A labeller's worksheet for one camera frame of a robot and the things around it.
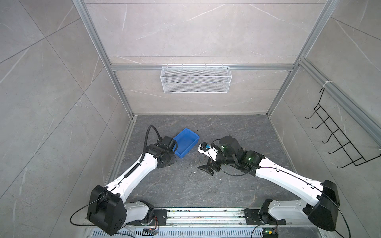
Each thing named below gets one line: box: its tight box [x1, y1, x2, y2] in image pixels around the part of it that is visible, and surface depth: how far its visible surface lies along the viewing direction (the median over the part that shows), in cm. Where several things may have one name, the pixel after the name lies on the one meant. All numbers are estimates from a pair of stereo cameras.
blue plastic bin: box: [173, 127, 200, 159], surface depth 106 cm
